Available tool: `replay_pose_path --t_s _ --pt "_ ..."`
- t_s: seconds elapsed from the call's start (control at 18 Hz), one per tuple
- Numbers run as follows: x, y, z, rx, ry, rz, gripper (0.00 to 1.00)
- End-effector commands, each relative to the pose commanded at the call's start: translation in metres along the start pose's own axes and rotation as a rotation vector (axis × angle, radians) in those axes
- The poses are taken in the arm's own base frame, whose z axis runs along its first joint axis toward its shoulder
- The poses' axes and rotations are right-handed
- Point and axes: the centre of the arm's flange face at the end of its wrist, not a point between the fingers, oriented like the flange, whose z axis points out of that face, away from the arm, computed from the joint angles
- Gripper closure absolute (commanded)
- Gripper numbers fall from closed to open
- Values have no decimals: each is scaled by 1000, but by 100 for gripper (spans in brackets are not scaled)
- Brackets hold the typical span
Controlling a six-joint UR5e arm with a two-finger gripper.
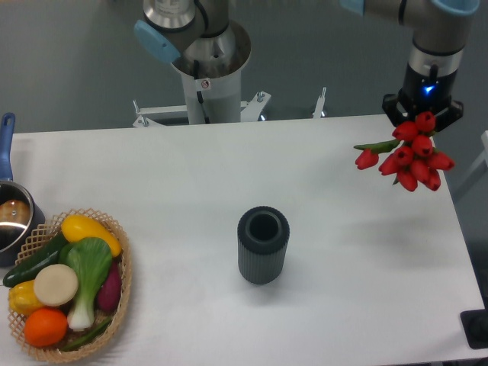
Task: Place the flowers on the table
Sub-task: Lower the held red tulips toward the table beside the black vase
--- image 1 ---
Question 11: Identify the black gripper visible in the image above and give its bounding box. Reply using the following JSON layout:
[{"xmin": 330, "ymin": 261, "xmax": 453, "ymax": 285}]
[{"xmin": 382, "ymin": 65, "xmax": 464, "ymax": 132}]

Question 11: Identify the red tulip bouquet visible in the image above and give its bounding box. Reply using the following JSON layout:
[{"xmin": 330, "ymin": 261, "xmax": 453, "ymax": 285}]
[{"xmin": 354, "ymin": 111, "xmax": 455, "ymax": 192}]

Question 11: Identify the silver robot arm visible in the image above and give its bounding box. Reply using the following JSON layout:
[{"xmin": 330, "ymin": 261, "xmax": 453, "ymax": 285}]
[{"xmin": 134, "ymin": 1, "xmax": 480, "ymax": 130}]

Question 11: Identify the dark grey ribbed vase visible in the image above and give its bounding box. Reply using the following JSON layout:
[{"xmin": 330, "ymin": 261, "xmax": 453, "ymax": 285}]
[{"xmin": 237, "ymin": 206, "xmax": 290, "ymax": 285}]

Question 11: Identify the black device at edge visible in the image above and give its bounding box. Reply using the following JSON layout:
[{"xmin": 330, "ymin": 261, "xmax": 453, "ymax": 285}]
[{"xmin": 460, "ymin": 310, "xmax": 487, "ymax": 349}]

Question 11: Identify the green bok choy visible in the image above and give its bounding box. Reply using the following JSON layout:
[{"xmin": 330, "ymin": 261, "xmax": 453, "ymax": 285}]
[{"xmin": 59, "ymin": 237, "xmax": 112, "ymax": 332}]

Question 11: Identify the purple sweet potato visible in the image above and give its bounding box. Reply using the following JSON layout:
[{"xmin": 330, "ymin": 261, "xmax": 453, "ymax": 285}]
[{"xmin": 96, "ymin": 262, "xmax": 122, "ymax": 313}]

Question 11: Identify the yellow squash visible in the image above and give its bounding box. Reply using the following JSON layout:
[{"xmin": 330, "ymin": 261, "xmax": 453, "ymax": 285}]
[{"xmin": 61, "ymin": 214, "xmax": 122, "ymax": 258}]

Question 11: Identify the woven wicker basket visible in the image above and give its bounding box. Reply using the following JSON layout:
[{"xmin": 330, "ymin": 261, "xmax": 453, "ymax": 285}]
[{"xmin": 8, "ymin": 208, "xmax": 132, "ymax": 364}]

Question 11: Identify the green chili pepper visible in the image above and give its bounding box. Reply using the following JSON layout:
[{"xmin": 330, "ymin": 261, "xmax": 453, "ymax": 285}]
[{"xmin": 60, "ymin": 317, "xmax": 112, "ymax": 352}]

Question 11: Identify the dark green cucumber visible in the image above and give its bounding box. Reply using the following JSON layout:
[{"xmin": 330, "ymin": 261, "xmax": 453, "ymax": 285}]
[{"xmin": 3, "ymin": 233, "xmax": 68, "ymax": 287}]

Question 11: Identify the beige round bun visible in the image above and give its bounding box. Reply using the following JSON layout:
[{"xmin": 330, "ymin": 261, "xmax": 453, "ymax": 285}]
[{"xmin": 34, "ymin": 264, "xmax": 79, "ymax": 307}]

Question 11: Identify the orange fruit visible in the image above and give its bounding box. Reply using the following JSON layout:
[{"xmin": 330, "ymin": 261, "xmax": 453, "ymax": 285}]
[{"xmin": 24, "ymin": 307, "xmax": 68, "ymax": 348}]

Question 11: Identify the yellow bell pepper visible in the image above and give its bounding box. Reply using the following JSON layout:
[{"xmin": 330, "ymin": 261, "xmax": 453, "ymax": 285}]
[{"xmin": 8, "ymin": 280, "xmax": 45, "ymax": 316}]

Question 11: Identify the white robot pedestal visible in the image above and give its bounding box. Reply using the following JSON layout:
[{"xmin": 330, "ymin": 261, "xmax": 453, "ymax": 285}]
[{"xmin": 173, "ymin": 21, "xmax": 252, "ymax": 124}]

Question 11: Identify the white metal base frame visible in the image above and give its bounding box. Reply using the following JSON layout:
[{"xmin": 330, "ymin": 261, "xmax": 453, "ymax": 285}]
[{"xmin": 132, "ymin": 86, "xmax": 327, "ymax": 128}]

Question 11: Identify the blue handled saucepan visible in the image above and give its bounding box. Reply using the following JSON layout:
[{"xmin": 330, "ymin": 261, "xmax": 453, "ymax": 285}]
[{"xmin": 1, "ymin": 112, "xmax": 45, "ymax": 268}]

